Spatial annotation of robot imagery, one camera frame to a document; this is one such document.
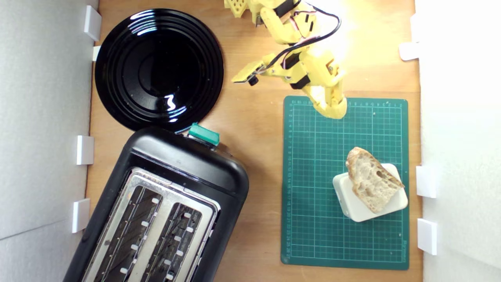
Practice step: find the brown bread slice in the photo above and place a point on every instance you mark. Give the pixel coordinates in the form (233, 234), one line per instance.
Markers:
(372, 184)

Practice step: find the green toaster lever knob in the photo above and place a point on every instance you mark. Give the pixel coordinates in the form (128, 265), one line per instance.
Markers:
(203, 134)

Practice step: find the black two-slot toaster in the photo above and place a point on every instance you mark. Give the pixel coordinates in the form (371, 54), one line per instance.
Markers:
(184, 164)

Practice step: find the green cutting mat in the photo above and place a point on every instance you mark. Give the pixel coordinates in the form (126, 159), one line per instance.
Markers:
(317, 176)

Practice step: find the white rounded block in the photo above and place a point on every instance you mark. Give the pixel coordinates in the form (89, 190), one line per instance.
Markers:
(352, 207)

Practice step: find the black round plate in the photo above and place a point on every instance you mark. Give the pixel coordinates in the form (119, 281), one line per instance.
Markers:
(156, 70)

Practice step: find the yellow wrist camera box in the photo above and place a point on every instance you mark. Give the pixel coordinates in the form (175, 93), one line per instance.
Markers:
(246, 72)

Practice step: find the white wall clip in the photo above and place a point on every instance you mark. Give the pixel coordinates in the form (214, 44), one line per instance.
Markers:
(427, 236)
(409, 51)
(426, 181)
(80, 214)
(96, 53)
(92, 22)
(85, 149)

